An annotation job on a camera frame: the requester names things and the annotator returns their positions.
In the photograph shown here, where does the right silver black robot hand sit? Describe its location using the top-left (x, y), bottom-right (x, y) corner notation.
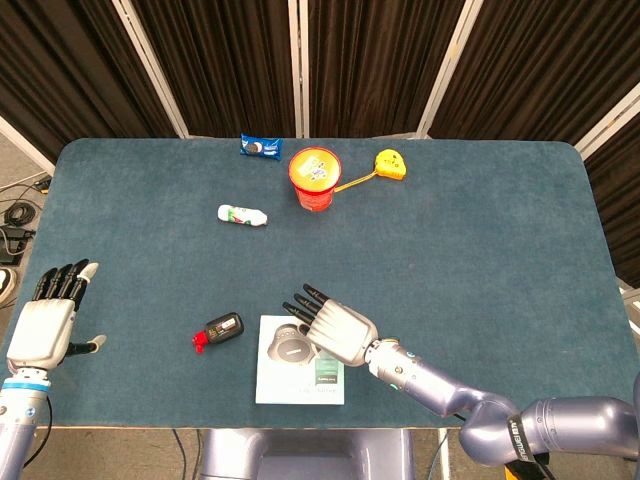
top-left (281, 283), bottom-right (379, 369)

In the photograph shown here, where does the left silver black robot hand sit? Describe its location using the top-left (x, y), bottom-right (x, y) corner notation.
top-left (5, 258), bottom-right (108, 372)

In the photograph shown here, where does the white Philips speaker box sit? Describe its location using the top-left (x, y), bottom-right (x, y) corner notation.
top-left (254, 314), bottom-right (346, 406)

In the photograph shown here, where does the black power adapter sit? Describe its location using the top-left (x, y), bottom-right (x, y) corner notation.
top-left (0, 224), bottom-right (36, 265)

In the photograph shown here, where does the black bottle with red cap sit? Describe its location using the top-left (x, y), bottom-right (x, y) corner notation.
top-left (191, 312), bottom-right (245, 355)

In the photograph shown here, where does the grey-purple robot torso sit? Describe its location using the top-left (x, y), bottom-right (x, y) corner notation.
top-left (198, 428), bottom-right (416, 480)

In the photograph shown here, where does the blue felt table mat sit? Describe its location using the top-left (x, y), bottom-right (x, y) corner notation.
top-left (0, 138), bottom-right (632, 430)

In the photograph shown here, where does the small white milk bottle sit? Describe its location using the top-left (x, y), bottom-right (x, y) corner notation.
top-left (217, 203), bottom-right (269, 227)

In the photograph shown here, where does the red cup with orange lid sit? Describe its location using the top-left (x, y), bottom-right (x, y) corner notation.
top-left (287, 146), bottom-right (344, 214)

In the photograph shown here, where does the yellow tape measure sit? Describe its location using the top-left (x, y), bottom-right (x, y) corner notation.
top-left (333, 149), bottom-right (408, 194)

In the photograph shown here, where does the blue cookie packet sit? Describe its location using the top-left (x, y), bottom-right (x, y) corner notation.
top-left (239, 132), bottom-right (284, 161)

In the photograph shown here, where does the black curtain screen panel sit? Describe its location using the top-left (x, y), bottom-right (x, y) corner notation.
top-left (0, 0), bottom-right (189, 174)
top-left (574, 84), bottom-right (640, 289)
top-left (417, 0), bottom-right (640, 149)
top-left (112, 0), bottom-right (306, 140)
top-left (299, 0), bottom-right (481, 140)

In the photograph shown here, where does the black coiled floor cable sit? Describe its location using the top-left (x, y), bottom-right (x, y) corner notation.
top-left (4, 202), bottom-right (39, 226)

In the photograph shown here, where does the thin cable with yellow plug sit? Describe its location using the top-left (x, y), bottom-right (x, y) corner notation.
top-left (0, 172), bottom-right (54, 196)

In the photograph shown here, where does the light floor cable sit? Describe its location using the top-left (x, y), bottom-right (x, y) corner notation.
top-left (429, 428), bottom-right (451, 480)

